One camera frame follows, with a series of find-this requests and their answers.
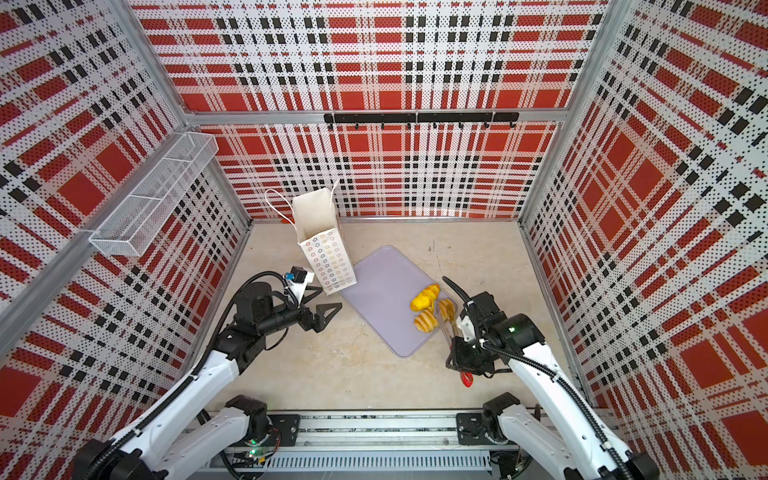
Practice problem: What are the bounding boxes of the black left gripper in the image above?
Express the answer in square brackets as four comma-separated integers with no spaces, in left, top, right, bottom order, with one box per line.
[258,285,341,336]

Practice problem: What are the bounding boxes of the red-handled steel tongs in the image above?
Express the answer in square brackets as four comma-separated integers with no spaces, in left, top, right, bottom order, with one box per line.
[435,298,456,350]

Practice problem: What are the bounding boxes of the large spiral fake bread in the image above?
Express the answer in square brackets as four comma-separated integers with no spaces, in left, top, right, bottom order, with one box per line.
[413,298,456,333]

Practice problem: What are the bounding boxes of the white flowered paper bag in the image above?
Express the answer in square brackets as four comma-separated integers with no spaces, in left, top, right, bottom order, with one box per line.
[264,183,357,294]

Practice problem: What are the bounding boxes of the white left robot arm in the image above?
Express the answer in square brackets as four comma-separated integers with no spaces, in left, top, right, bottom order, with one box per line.
[72,267,343,479]

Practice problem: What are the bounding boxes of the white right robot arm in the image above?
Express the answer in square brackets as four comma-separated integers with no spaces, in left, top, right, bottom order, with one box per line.
[444,279,660,479]

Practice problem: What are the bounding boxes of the yellow pear-shaped fake bread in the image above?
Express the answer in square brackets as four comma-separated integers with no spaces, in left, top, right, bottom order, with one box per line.
[410,284,441,312]

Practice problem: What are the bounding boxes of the lilac plastic tray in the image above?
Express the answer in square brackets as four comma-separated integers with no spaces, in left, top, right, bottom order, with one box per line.
[341,246,458,358]

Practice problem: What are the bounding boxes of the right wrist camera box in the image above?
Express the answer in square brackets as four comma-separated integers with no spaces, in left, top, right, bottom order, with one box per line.
[456,315,477,343]

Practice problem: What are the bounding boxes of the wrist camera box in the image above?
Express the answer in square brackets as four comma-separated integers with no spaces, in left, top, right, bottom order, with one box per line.
[284,266,315,304]
[456,315,477,343]

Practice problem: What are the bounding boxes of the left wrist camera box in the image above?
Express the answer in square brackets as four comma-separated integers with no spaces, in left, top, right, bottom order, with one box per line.
[284,266,315,304]

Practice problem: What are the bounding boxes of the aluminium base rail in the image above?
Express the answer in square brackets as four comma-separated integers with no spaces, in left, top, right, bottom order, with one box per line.
[161,409,625,480]

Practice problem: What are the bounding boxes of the wire mesh wall basket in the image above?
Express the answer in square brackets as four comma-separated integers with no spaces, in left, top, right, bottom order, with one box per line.
[89,132,218,257]

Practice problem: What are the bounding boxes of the black wall hook rail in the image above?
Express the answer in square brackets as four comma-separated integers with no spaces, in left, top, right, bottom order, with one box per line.
[323,111,520,128]

